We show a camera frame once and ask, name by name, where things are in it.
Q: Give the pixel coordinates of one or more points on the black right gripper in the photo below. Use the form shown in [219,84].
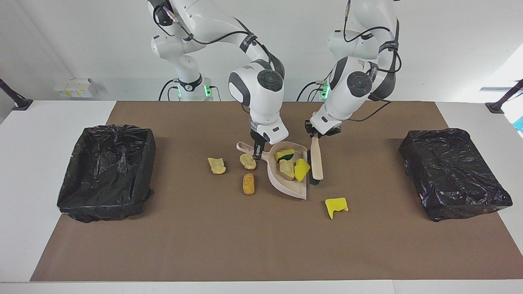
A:
[258,141]

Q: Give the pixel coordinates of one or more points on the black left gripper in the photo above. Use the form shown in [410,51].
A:
[331,131]

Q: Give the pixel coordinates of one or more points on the yellow sponge piece green-backed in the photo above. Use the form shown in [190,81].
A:
[284,155]

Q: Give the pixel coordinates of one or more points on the beige brush black bristles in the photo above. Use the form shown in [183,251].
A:
[316,163]

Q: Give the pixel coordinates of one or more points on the beige orange striped foam chunk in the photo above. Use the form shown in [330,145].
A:
[287,169]

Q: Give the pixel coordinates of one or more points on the beige plastic dustpan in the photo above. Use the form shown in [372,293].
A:
[286,185]

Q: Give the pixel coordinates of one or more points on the notched yellow sponge piece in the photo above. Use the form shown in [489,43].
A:
[336,205]

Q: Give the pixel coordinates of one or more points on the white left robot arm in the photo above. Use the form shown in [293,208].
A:
[351,94]

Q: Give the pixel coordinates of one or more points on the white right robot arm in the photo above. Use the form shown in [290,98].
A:
[261,98]

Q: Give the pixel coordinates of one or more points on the black bag lined bin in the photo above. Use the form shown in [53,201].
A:
[449,171]
[106,175]

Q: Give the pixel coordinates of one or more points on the pale yellow foam chunk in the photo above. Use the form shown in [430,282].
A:
[248,162]

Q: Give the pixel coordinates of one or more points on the orange-brown oval foam piece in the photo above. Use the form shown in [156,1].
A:
[249,183]

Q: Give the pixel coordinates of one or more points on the pale greenish foam chunk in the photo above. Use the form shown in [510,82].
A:
[217,165]

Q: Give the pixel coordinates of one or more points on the brown table mat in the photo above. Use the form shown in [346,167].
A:
[204,245]

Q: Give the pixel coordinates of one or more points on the white power outlet box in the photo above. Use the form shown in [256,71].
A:
[73,87]

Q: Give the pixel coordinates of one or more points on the cyan object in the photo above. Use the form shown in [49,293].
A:
[520,124]

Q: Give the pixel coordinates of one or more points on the black camera stand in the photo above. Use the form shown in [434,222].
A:
[496,107]
[20,103]

